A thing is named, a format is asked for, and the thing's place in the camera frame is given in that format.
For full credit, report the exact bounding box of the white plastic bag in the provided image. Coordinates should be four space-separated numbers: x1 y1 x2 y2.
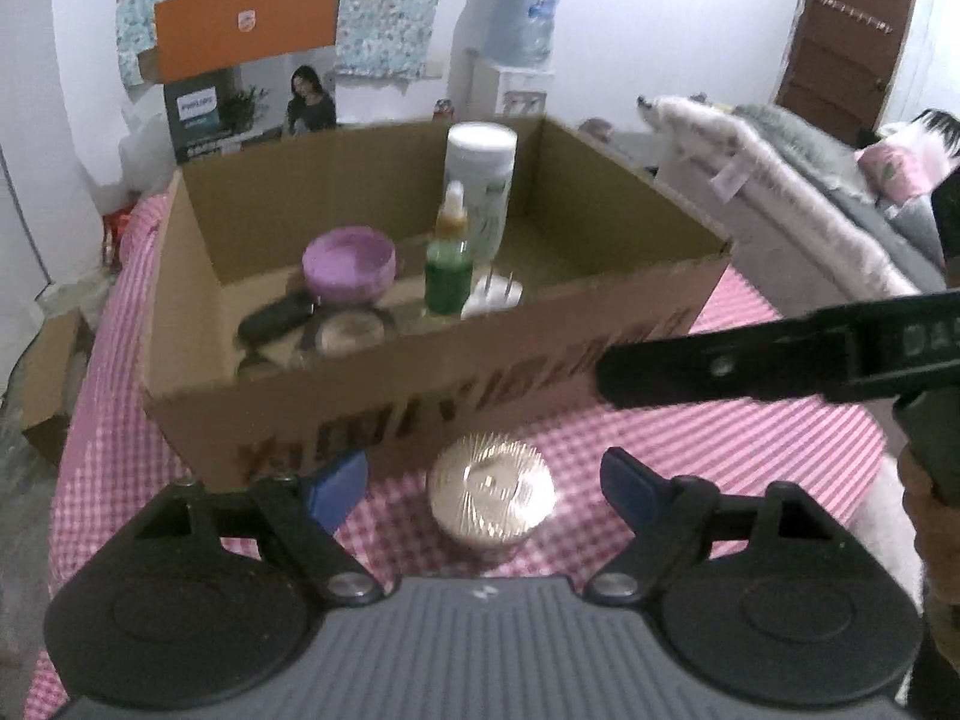
120 101 181 200

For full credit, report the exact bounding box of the white charger plug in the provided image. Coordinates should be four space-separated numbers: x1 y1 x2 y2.
461 270 524 320

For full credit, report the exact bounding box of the red packet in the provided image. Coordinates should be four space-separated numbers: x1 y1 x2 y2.
101 210 134 271

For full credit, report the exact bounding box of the white fuzzy blanket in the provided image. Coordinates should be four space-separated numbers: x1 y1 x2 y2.
636 94 925 301

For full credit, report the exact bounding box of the black tape roll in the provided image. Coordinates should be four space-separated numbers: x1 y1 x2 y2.
300 307 400 362

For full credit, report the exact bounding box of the orange box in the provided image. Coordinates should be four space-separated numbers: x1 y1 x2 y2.
154 0 344 83

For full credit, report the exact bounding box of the brown wooden door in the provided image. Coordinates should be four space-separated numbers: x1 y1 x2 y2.
776 0 920 132

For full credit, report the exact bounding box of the person's right forearm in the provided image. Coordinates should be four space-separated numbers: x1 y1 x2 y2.
907 532 960 720

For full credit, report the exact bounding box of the floral cloth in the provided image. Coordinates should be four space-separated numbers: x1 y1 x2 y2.
116 0 475 87

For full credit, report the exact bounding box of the small cardboard box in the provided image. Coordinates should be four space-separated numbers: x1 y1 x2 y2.
21 307 95 466

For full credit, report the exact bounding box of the pink pillow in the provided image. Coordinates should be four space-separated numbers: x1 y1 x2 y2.
859 142 938 203

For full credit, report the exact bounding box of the printed appliance box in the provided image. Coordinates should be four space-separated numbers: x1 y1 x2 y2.
165 60 338 164

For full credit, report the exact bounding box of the person's right hand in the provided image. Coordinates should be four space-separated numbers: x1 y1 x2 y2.
898 446 947 563

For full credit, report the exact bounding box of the brown cardboard box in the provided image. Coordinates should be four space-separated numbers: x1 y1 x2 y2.
142 114 732 492

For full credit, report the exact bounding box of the green dropper bottle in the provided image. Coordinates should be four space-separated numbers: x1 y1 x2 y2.
424 181 475 316

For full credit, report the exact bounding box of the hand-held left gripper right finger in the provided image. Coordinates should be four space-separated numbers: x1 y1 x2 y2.
581 446 841 605

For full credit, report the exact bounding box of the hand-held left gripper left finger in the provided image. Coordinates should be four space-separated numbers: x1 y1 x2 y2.
131 450 387 605

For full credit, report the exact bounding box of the grey blanket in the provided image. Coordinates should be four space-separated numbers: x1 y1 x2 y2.
731 101 946 271

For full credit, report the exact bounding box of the white plastic bottle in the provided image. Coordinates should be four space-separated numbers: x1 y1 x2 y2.
446 122 518 263

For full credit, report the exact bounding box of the gold-lidded jar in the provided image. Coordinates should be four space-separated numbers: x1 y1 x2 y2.
426 431 557 550

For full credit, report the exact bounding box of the pink checked cloth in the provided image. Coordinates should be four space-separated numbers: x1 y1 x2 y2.
22 195 890 720

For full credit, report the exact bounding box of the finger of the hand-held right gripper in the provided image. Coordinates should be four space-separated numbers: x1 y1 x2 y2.
595 311 856 410

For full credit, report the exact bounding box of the black oval case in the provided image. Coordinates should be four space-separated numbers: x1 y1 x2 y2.
238 292 316 346

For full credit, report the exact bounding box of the white water dispenser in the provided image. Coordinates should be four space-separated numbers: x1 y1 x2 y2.
469 60 556 121

